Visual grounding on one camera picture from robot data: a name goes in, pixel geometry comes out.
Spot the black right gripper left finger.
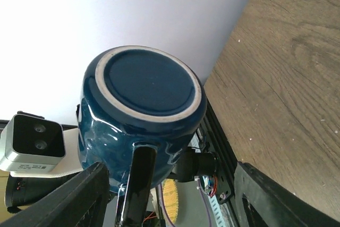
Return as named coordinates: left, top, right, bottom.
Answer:
left=1, top=162, right=109, bottom=226

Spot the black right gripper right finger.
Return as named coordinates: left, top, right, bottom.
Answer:
left=234, top=162, right=339, bottom=226

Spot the dark blue mug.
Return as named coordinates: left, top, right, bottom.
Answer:
left=76, top=46, right=207, bottom=226

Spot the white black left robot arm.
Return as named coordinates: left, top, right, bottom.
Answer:
left=5, top=146, right=218, bottom=214

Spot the yellow round object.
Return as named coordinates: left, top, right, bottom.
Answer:
left=162, top=179, right=179, bottom=224

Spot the light blue slotted cable duct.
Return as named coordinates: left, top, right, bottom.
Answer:
left=199, top=176, right=234, bottom=227

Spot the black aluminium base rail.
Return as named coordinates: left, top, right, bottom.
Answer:
left=192, top=104, right=240, bottom=226

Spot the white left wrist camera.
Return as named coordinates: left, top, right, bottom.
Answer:
left=1, top=112, right=83, bottom=178

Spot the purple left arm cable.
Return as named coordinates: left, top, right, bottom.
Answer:
left=158, top=181, right=213, bottom=227

